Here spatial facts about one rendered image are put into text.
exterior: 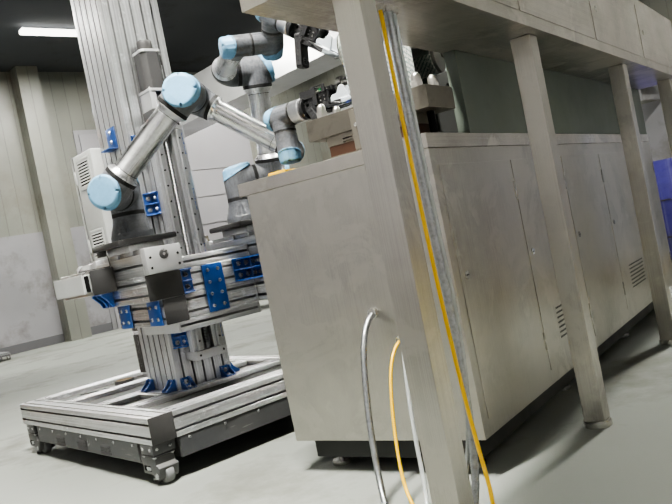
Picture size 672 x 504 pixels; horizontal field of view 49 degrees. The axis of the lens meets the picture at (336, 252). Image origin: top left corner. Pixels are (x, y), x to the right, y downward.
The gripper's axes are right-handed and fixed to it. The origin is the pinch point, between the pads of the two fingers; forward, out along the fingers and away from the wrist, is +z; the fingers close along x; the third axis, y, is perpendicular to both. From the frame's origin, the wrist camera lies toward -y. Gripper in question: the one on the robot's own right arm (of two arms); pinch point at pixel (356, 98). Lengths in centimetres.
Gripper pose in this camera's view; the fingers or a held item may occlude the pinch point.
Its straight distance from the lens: 233.0
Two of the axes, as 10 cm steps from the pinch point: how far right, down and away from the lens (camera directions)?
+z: 8.0, -1.5, -5.8
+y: -2.0, -9.8, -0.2
